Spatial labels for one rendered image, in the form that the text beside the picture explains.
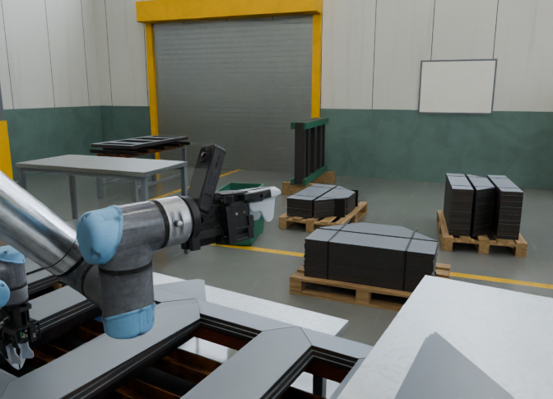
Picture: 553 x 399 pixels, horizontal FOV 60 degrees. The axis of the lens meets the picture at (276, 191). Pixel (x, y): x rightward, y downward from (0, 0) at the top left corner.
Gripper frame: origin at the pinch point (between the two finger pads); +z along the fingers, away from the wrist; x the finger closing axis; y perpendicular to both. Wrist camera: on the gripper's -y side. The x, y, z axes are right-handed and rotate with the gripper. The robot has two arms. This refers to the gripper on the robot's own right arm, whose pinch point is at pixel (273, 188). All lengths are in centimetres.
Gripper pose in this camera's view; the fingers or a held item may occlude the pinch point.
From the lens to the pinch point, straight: 88.5
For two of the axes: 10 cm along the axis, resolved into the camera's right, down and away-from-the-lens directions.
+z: 7.3, -1.4, 6.7
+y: 0.9, 9.9, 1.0
